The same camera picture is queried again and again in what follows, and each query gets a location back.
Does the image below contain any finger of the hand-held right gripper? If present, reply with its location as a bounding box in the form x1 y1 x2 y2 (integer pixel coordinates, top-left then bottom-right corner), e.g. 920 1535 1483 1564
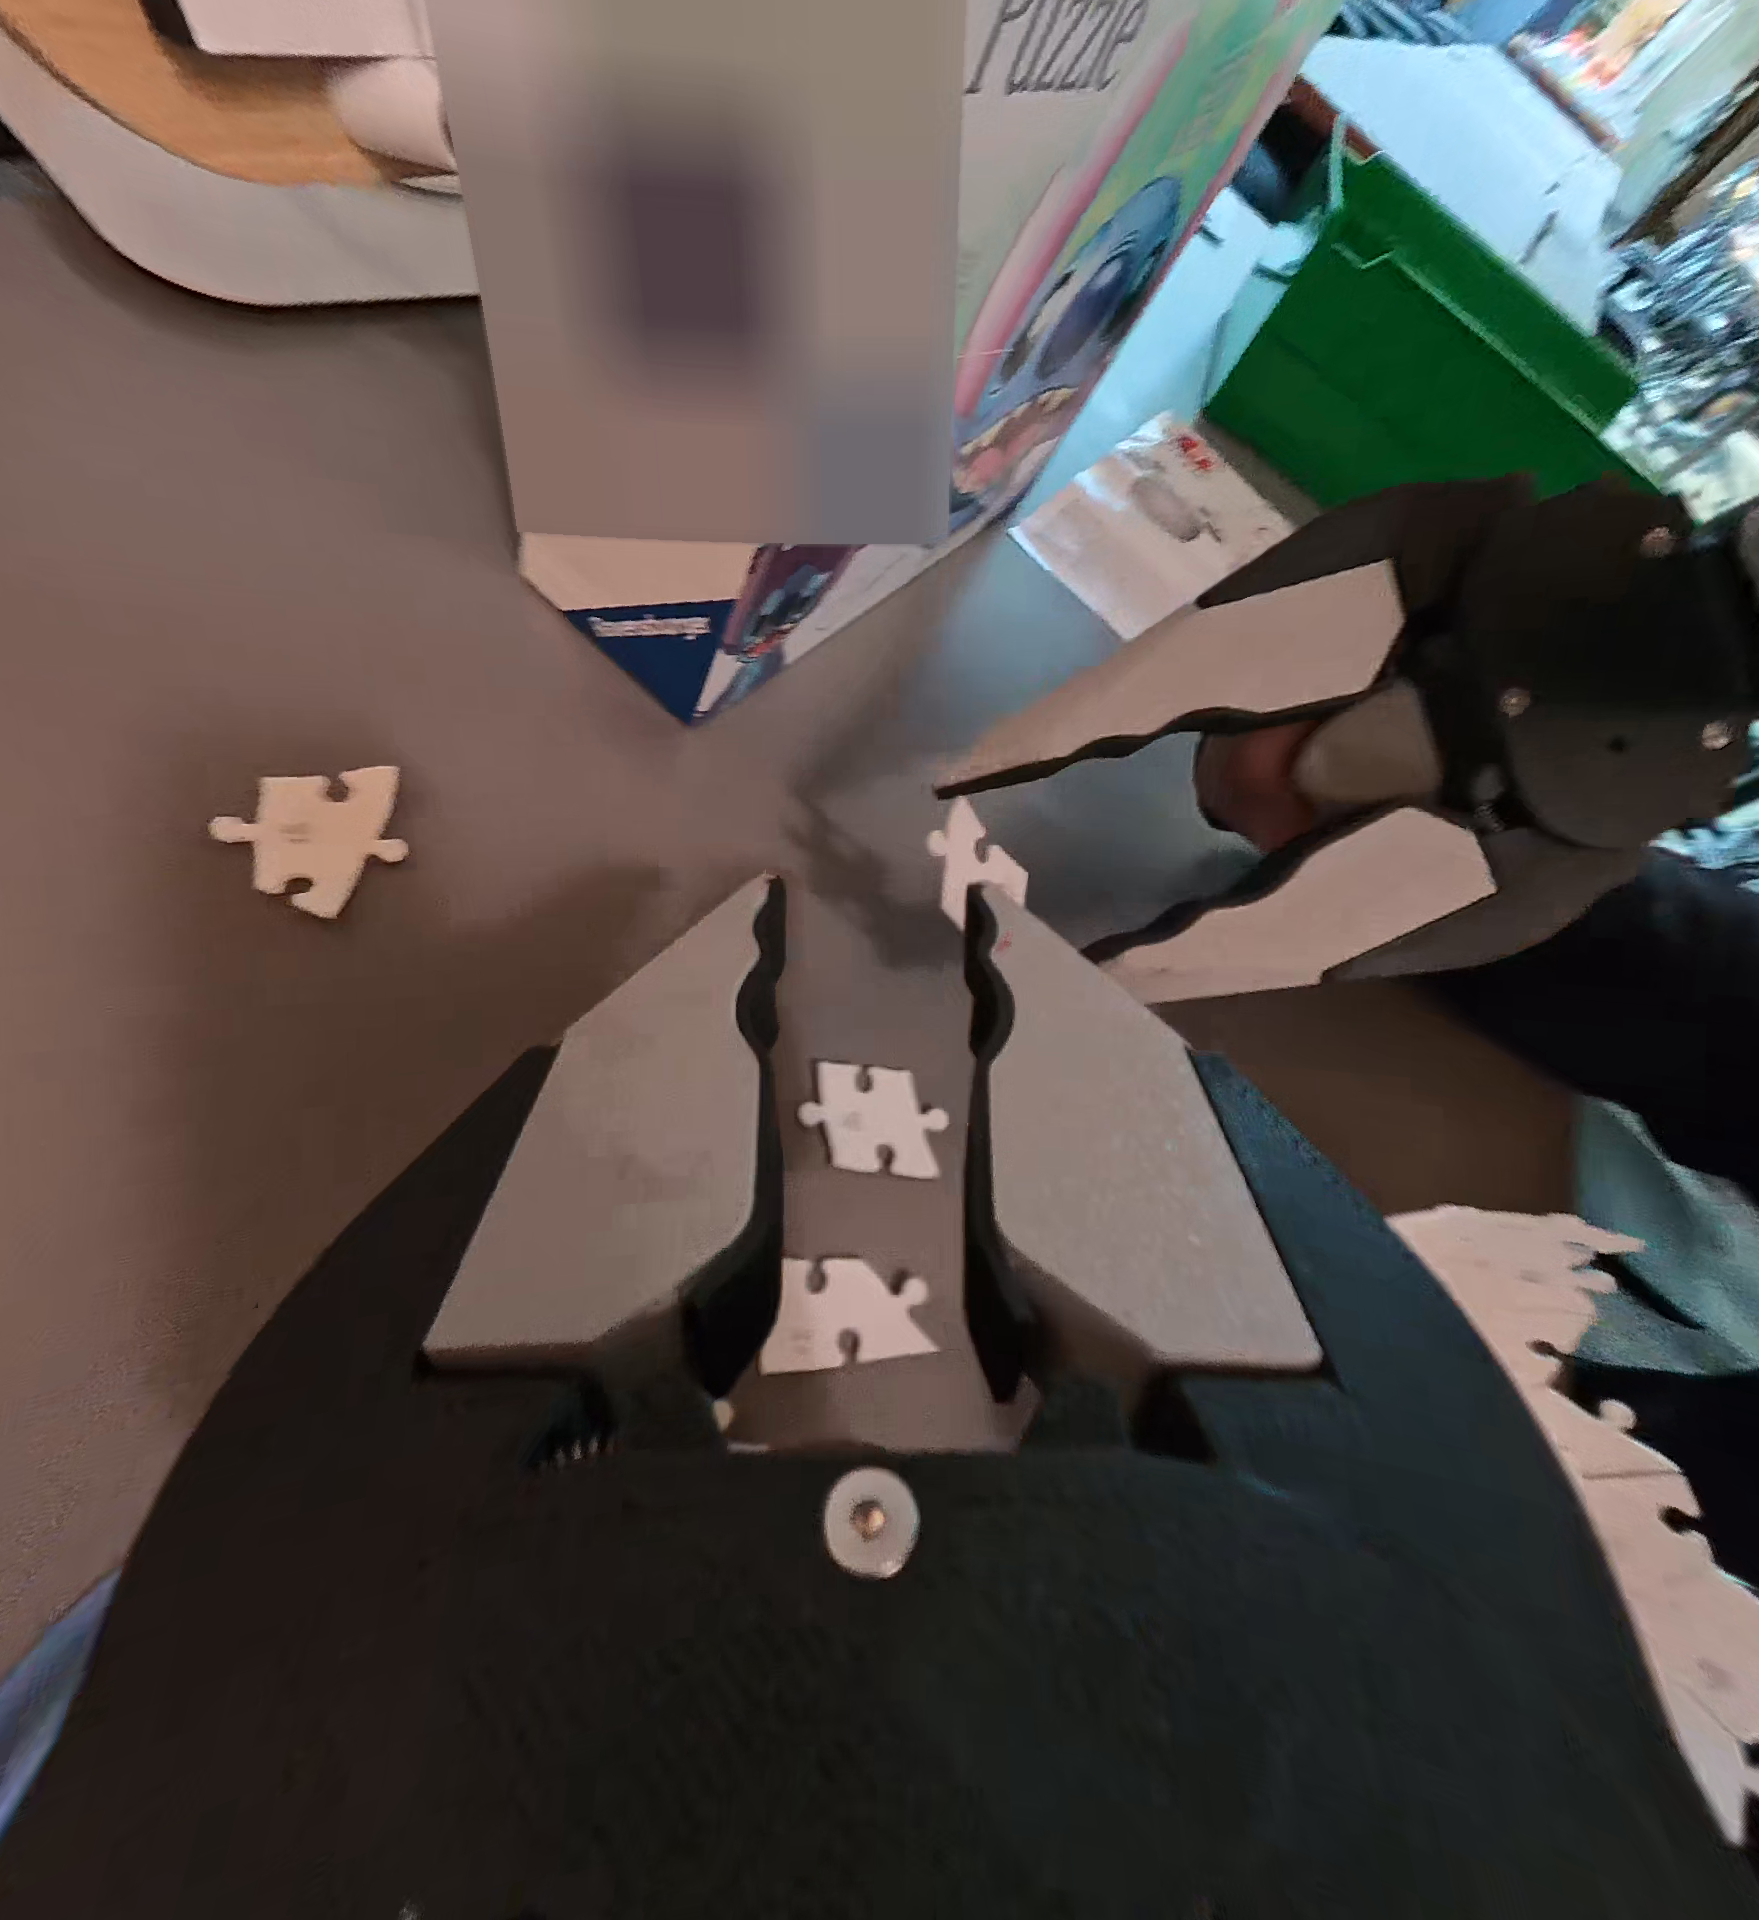
1083 807 1499 1006
934 560 1412 801

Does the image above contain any cartoon print puzzle box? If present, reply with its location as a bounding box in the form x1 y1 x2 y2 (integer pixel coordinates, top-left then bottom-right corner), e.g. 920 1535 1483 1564
435 0 1346 729

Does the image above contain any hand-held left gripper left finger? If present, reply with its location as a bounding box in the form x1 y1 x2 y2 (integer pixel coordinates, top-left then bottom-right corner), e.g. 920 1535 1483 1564
417 873 790 1399

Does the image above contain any white printed plastic bag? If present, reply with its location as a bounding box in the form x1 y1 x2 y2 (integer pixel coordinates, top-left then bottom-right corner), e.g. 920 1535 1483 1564
1011 412 1296 602

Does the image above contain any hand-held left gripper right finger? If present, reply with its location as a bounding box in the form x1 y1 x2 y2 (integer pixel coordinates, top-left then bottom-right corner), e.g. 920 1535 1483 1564
960 887 1325 1408

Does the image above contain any single white puzzle piece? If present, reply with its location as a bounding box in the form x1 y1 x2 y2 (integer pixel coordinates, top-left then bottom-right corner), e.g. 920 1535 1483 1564
207 765 411 920
928 800 1030 941
798 1059 952 1182
759 1256 934 1375

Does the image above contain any white rimmed wooden tray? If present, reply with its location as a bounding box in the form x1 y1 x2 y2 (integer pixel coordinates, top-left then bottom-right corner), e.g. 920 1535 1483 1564
0 0 482 309

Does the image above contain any cluttered shelf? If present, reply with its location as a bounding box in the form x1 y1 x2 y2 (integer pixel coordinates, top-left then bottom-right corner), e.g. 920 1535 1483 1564
1606 0 1759 496

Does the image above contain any person's right hand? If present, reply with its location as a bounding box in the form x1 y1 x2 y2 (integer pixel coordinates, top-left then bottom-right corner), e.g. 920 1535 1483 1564
1190 724 1333 858

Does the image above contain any white cardboard box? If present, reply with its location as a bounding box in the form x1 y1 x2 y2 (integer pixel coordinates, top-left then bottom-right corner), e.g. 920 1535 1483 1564
1290 37 1623 264

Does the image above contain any green crate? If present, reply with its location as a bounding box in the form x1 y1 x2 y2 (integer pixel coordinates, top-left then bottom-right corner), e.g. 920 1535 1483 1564
1206 150 1641 513

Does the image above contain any person's right forearm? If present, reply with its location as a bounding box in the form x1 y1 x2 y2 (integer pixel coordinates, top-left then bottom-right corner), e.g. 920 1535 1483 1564
1418 856 1759 1216

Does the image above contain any assembled white puzzle section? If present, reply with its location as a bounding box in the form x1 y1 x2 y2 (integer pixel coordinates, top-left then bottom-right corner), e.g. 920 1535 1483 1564
1390 1207 1759 1849

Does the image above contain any white rolled paper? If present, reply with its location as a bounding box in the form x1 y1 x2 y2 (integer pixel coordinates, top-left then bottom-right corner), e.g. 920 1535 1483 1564
142 0 455 160

